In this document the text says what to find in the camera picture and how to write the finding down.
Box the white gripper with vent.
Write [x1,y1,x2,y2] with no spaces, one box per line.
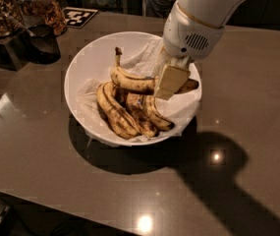
[153,2,224,100]

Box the spotted banana with long stem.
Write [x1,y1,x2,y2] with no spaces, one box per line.
[110,47,199,95]

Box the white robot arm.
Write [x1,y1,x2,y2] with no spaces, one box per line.
[154,0,246,100]

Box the middle brown spotted banana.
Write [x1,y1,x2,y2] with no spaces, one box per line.
[126,92,158,138]

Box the small rear spotted banana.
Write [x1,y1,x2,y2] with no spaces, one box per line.
[142,95,175,132]

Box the white bowl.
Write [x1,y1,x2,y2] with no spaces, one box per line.
[63,30,202,148]

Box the leftmost spotted banana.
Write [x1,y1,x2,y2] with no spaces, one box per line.
[96,81,140,140]

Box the white paper napkin liner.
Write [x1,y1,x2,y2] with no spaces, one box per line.
[77,37,202,146]

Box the black white marker tag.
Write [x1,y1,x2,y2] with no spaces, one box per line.
[63,7,98,29]

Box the glass jar of nuts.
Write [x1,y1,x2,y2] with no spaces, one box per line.
[17,0,67,36]

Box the dark metal stand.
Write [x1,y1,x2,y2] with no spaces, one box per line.
[0,32,32,84]

